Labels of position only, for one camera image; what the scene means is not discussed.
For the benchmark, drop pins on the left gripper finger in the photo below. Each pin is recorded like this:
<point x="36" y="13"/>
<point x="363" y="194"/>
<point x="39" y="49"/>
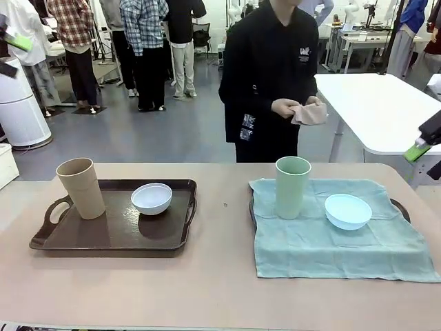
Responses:
<point x="20" y="44"/>
<point x="7" y="70"/>

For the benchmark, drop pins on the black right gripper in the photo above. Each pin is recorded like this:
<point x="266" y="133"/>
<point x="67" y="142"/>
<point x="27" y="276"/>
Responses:
<point x="433" y="129"/>

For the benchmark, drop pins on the beige cloth mat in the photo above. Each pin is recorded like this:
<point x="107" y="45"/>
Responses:
<point x="310" y="115"/>

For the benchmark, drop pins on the tall beige cup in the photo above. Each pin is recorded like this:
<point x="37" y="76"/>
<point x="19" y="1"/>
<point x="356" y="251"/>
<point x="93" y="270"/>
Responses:
<point x="84" y="193"/>

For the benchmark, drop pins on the white round bowl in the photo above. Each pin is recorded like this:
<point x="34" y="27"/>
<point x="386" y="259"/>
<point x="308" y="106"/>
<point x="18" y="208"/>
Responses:
<point x="151" y="203"/>

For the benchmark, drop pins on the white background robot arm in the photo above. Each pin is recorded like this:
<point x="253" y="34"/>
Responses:
<point x="234" y="12"/>
<point x="353" y="10"/>

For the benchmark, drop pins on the person's left forearm black sleeve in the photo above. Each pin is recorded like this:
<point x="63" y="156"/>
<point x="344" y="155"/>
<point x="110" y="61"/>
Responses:
<point x="308" y="86"/>

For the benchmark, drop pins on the person's right forearm black sleeve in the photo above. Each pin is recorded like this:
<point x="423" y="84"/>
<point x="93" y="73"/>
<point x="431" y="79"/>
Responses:
<point x="248" y="98"/>

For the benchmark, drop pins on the teal cloth mat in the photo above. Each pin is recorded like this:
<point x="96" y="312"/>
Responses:
<point x="327" y="251"/>

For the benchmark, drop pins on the dark tray under teal cloth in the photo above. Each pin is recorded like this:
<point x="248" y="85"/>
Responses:
<point x="251" y="213"/>

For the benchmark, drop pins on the dark brown plastic tray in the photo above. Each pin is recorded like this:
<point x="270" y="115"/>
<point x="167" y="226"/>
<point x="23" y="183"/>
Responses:
<point x="113" y="238"/>

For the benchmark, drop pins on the person's left hand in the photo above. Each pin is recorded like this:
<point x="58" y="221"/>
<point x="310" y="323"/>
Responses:
<point x="313" y="100"/>

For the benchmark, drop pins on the person's right hand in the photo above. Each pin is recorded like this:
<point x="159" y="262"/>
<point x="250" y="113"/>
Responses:
<point x="282" y="107"/>

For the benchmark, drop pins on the bystander in white shirt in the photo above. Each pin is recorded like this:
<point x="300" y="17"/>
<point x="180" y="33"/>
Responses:
<point x="24" y="27"/>

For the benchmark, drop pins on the bystander in red plaid shirt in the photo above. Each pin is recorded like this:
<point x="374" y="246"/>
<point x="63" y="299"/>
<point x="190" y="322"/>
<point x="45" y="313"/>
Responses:
<point x="70" y="24"/>

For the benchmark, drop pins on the large white table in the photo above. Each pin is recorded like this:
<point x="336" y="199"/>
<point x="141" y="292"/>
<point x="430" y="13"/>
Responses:
<point x="379" y="113"/>

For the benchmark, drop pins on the light blue bowl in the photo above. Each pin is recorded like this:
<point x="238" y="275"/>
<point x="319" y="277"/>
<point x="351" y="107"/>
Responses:
<point x="348" y="213"/>

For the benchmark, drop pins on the white box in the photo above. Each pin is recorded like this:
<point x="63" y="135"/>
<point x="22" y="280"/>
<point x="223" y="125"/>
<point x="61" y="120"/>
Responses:
<point x="8" y="165"/>

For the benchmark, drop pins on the bystander in grey top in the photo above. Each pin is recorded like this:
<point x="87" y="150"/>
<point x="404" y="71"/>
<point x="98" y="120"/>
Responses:
<point x="120" y="51"/>

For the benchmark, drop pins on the bystander in blue jacket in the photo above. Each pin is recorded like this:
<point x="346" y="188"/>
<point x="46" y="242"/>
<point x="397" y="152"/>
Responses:
<point x="401" y="51"/>

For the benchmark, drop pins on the bystander in dark red top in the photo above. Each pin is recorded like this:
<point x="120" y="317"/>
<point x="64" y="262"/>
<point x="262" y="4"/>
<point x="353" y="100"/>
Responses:
<point x="435" y="45"/>

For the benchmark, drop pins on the bystander in blue plaid shirt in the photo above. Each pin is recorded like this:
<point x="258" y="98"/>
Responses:
<point x="141" y="24"/>

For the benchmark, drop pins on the black stand pole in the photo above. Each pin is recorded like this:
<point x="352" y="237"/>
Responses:
<point x="392" y="34"/>

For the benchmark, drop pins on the white background desk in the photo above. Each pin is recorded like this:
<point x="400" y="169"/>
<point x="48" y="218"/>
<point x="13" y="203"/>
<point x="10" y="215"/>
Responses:
<point x="365" y="39"/>

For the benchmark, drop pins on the tall pale green cup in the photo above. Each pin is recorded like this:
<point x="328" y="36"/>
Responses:
<point x="291" y="196"/>

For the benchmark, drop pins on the bystander in black t-shirt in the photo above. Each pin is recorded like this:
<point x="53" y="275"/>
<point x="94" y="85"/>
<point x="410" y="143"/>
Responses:
<point x="182" y="65"/>

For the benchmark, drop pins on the black office chair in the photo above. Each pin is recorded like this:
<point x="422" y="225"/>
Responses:
<point x="201" y="38"/>

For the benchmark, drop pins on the person in black jacket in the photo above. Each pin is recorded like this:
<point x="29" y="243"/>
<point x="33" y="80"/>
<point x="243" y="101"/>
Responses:
<point x="262" y="69"/>

